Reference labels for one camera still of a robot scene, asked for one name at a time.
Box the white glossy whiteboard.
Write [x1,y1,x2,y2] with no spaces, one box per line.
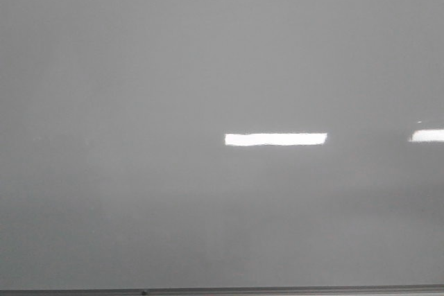
[1,0,443,289]

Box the grey aluminium whiteboard frame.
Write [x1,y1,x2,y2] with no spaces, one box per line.
[1,284,443,295]

